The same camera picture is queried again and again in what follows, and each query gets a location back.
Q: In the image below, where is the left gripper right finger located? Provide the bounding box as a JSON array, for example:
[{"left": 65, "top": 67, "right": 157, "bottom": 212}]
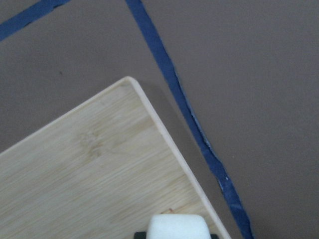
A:
[{"left": 210, "top": 234, "right": 218, "bottom": 239}]

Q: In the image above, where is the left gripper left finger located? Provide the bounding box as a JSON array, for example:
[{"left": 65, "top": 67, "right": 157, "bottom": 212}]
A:
[{"left": 134, "top": 232, "right": 147, "bottom": 239}]

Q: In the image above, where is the bamboo cutting board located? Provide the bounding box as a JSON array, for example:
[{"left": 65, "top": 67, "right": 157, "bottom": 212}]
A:
[{"left": 0, "top": 77, "right": 230, "bottom": 239}]

